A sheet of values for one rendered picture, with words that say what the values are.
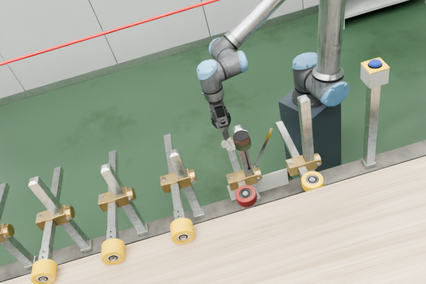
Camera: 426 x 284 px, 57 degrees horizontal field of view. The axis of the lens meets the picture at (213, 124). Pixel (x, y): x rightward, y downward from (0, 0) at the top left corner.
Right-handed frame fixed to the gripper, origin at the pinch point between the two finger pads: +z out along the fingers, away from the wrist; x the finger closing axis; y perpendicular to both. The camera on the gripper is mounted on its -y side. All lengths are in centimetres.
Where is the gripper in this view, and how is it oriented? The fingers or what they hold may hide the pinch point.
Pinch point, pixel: (224, 131)
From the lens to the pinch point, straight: 185.3
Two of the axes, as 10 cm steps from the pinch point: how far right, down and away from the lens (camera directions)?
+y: -1.9, -6.3, 7.5
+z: 2.2, 7.2, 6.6
